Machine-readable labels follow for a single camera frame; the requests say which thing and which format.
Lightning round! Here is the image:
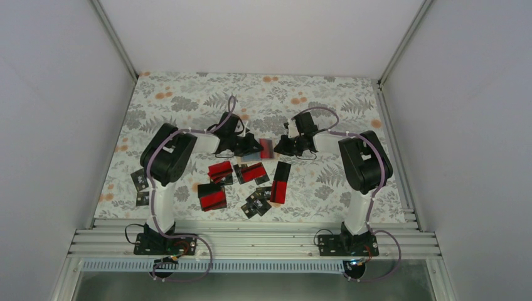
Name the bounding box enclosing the beige leather card holder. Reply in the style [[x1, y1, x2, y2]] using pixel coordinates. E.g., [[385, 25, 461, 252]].
[[240, 139, 277, 162]]

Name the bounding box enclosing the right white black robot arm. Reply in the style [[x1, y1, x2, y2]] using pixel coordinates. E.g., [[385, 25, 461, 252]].
[[274, 109, 393, 255]]

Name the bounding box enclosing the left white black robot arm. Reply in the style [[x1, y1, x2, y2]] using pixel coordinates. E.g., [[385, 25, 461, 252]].
[[140, 112, 263, 254]]

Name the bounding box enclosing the black card by left arm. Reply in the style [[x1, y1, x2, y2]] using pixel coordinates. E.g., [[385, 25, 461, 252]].
[[136, 191, 150, 207]]

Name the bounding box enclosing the plain black card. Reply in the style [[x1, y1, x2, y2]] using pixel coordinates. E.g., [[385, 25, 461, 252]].
[[274, 161, 291, 182]]

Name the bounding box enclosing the red black card centre top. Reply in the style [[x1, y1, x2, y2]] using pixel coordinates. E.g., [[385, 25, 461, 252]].
[[233, 163, 270, 185]]

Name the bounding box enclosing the black chip cards cluster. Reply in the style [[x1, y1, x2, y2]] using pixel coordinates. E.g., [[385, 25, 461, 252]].
[[241, 186, 272, 219]]

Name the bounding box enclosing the black red card left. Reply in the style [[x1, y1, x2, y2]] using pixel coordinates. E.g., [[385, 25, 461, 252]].
[[198, 183, 227, 212]]

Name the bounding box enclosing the floral patterned table mat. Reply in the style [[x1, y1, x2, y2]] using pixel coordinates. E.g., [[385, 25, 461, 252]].
[[94, 71, 406, 224]]

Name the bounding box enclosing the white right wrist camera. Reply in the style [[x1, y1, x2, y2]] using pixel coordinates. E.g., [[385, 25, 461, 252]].
[[284, 120, 299, 139]]

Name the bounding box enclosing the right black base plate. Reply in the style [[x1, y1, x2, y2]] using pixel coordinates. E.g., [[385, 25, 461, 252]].
[[318, 233, 380, 257]]

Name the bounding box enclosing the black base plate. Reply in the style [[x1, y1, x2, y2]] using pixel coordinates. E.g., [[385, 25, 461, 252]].
[[133, 233, 197, 256], [318, 233, 380, 257]]

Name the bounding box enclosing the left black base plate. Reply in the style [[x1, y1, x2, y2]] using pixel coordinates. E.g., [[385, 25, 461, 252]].
[[133, 233, 197, 256]]

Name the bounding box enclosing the aluminium rail frame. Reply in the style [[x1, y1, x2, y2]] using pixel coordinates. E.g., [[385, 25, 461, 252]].
[[52, 219, 455, 300]]

